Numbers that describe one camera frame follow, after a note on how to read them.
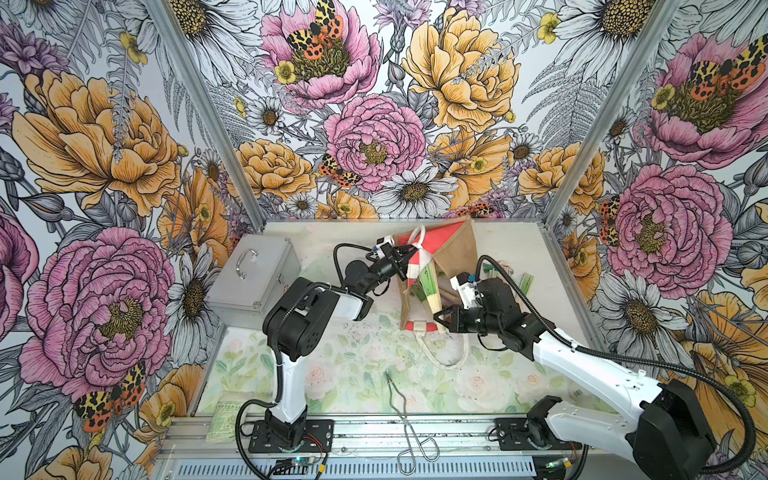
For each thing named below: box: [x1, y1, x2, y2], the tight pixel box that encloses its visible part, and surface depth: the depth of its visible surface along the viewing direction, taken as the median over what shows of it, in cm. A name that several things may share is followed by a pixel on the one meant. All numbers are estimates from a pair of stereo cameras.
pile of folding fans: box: [482, 260, 535, 296], surface depth 107 cm
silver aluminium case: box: [204, 234, 301, 330], surface depth 89 cm
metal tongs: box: [384, 371, 440, 476], surface depth 75 cm
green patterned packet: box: [205, 390, 254, 444], surface depth 76 cm
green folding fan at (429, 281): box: [418, 259, 442, 315], surface depth 84 cm
